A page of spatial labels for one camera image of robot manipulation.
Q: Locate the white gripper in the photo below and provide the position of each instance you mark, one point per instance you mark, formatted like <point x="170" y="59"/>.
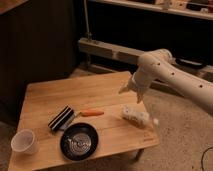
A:
<point x="141" y="83"/>

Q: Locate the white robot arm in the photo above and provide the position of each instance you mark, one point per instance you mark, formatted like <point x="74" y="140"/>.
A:
<point x="156" y="64"/>

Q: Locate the white low shelf bench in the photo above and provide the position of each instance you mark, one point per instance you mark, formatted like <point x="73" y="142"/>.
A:
<point x="111" y="51"/>

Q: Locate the black flat object on bench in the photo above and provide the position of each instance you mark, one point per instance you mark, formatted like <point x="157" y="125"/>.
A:
<point x="190" y="64"/>

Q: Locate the metal vertical pole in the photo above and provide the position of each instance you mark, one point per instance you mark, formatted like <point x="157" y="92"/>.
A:
<point x="88" y="33"/>

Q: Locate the black round pan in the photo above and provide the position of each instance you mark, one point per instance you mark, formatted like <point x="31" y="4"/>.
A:
<point x="79" y="141"/>

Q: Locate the white plastic cup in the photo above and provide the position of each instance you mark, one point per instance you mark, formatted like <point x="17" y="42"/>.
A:
<point x="24" y="142"/>

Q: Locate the black brush with orange handle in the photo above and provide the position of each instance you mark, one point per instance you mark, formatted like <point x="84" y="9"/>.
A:
<point x="62" y="120"/>

